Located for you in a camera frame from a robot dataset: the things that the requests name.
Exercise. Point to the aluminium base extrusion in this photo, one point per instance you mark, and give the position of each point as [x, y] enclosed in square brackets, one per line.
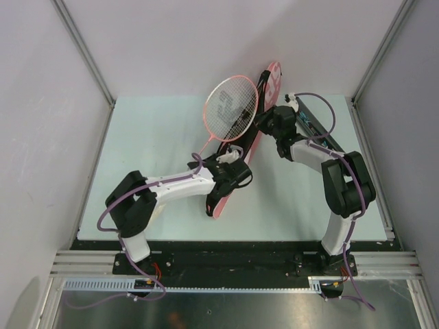
[370, 265]

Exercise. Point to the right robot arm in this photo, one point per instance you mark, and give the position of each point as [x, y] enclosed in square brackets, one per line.
[348, 187]

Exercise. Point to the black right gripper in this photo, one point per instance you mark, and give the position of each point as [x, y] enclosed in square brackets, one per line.
[260, 120]

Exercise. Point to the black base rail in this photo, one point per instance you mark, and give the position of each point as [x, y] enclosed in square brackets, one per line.
[226, 261]

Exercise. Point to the pink racket bag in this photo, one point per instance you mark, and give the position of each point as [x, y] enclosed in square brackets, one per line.
[268, 86]

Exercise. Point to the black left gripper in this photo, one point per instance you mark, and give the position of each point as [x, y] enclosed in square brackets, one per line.
[221, 164]

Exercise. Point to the black shuttlecock tube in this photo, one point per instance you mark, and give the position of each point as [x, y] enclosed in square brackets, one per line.
[313, 127]

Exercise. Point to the white slotted cable duct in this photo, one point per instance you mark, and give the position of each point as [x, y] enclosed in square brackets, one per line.
[142, 285]

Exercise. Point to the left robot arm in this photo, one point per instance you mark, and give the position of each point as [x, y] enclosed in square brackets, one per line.
[137, 199]

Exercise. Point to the left aluminium frame post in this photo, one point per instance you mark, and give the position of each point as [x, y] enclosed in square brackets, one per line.
[80, 44]

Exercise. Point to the right aluminium frame post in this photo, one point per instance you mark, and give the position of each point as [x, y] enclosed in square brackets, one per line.
[400, 18]

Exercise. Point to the pink badminton racket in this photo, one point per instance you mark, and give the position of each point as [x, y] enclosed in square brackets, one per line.
[230, 108]

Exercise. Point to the aluminium frame post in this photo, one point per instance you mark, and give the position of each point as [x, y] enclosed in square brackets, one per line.
[400, 18]
[80, 44]

